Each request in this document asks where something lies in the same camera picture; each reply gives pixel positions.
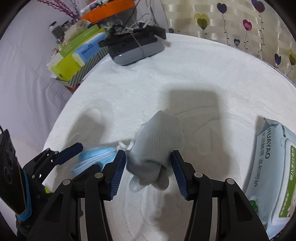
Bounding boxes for blue face masks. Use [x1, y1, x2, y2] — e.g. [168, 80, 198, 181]
[71, 139, 135, 178]

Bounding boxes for grey sock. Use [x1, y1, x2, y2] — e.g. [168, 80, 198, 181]
[126, 110, 184, 192]

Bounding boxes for wet wipes pack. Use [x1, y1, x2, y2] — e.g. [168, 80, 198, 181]
[245, 119, 295, 239]

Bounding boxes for yellow green box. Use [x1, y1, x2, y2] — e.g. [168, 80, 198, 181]
[47, 53, 81, 82]

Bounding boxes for blue tissue pack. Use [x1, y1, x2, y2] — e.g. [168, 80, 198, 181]
[72, 32, 107, 67]

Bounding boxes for green long box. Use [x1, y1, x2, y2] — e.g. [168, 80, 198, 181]
[59, 25, 106, 57]

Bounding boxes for striped storage tray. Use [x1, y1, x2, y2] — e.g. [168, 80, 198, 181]
[55, 47, 109, 88]

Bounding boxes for pink flower branches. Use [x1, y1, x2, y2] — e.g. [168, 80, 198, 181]
[37, 0, 80, 18]

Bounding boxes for orange tray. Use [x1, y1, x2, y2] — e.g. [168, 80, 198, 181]
[81, 0, 135, 23]

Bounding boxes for heart patterned cream curtain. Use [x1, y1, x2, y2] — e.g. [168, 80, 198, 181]
[161, 1, 295, 82]

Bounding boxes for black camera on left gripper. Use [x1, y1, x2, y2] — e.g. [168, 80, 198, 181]
[1, 130, 32, 221]

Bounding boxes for grey black device with cables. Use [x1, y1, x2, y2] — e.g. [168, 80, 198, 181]
[98, 25, 167, 66]

